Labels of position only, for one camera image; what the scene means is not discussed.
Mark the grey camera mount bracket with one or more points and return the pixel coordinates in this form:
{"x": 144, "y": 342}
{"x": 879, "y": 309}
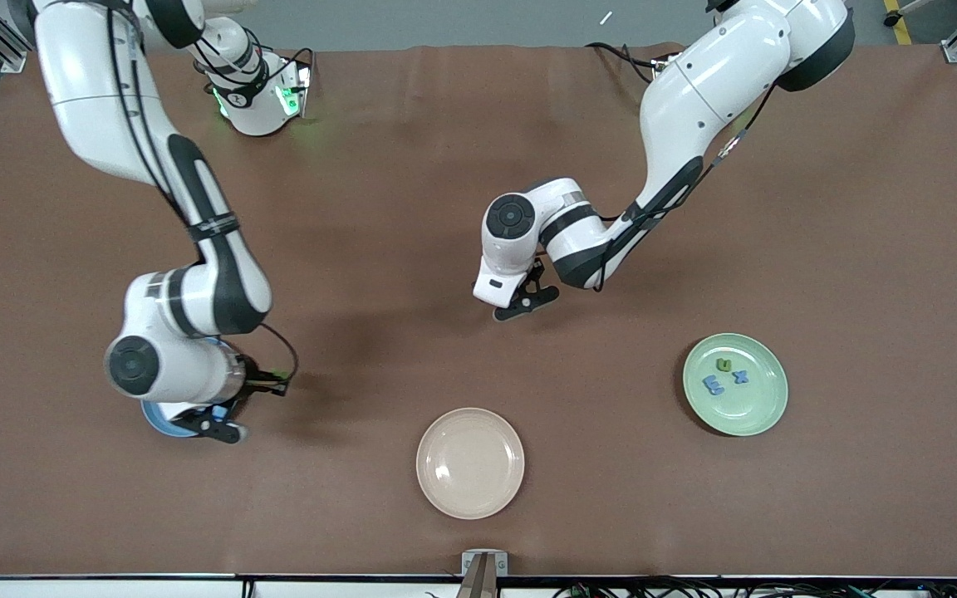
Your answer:
{"x": 470, "y": 565}

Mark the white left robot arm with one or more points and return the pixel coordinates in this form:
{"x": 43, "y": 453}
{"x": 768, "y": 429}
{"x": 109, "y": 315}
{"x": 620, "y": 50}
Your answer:
{"x": 711, "y": 75}

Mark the blue letter x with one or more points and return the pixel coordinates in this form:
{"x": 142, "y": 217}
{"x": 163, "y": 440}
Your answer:
{"x": 741, "y": 377}

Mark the black caster wheel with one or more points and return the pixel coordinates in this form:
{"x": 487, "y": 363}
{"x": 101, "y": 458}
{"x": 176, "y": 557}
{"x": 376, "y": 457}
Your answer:
{"x": 894, "y": 17}

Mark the green plate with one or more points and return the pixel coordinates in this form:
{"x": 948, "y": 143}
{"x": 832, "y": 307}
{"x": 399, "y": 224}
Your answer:
{"x": 736, "y": 415}

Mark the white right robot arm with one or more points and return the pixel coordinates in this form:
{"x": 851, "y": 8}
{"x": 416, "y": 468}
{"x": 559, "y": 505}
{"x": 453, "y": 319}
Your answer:
{"x": 96, "y": 83}

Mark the blue letter E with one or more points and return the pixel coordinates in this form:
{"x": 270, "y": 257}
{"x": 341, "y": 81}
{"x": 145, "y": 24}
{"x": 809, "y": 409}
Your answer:
{"x": 712, "y": 384}

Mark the beige plate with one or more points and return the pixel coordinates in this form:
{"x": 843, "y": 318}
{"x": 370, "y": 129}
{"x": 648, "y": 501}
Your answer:
{"x": 470, "y": 463}

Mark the green letter u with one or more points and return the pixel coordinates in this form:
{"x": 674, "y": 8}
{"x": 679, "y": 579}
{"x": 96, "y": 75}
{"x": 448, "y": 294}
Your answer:
{"x": 724, "y": 370}

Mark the brown table mat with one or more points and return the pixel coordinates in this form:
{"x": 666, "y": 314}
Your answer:
{"x": 462, "y": 124}

